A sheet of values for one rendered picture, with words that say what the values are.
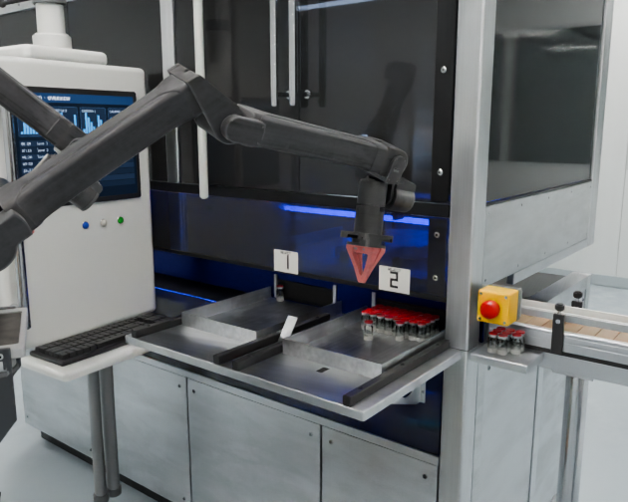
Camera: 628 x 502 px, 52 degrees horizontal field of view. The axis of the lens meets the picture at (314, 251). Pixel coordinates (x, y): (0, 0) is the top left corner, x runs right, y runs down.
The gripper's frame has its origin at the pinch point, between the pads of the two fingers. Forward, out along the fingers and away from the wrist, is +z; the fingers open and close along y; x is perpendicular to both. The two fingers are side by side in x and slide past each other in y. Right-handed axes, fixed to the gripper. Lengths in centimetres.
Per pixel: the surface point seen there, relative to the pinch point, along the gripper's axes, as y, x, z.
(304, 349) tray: 2.4, 14.1, 17.5
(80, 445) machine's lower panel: 43, 151, 89
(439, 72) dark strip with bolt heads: 16.8, -2.6, -45.7
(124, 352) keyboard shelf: -4, 67, 29
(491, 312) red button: 22.7, -18.8, 4.4
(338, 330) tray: 23.1, 19.9, 15.6
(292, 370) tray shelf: -3.3, 12.3, 21.1
